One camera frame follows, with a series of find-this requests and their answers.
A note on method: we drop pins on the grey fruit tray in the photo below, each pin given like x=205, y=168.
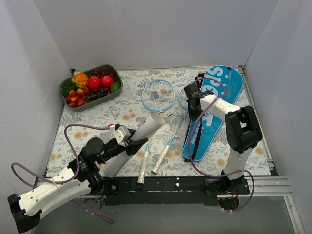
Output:
x=97, y=96

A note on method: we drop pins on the blue racket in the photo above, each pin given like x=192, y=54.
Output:
x=158, y=96
x=182, y=100

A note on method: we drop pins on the white shuttlecock tube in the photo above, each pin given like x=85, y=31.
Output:
x=115, y=164

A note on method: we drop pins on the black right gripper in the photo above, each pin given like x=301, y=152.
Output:
x=191, y=113

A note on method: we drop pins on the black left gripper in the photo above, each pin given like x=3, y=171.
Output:
x=133, y=144

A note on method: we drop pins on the blue racket left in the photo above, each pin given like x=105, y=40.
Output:
x=158, y=96

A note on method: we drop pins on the floral tablecloth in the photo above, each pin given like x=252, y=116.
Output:
x=76, y=128

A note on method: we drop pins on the red apple right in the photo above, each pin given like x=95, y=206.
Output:
x=107, y=81

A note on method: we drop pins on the white plastic shuttlecock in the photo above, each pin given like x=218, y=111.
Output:
x=174, y=120
x=165, y=116

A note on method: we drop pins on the small red yellow fruits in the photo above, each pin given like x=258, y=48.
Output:
x=78, y=97

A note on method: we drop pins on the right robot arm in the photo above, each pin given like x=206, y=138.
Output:
x=242, y=133

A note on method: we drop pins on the blue racket right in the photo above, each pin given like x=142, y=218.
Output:
x=182, y=100

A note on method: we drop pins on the dark grape bunch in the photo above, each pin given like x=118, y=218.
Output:
x=100, y=73

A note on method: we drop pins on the red apple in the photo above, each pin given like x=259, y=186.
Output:
x=94, y=82
x=107, y=81

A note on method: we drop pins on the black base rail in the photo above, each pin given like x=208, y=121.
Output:
x=168, y=190

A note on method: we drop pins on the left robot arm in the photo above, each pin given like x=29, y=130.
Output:
x=80, y=177

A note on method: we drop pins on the orange flower fruit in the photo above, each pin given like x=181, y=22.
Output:
x=80, y=80

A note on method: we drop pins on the red apple left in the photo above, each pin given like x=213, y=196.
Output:
x=94, y=82

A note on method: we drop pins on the green lime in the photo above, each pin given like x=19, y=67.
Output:
x=115, y=87

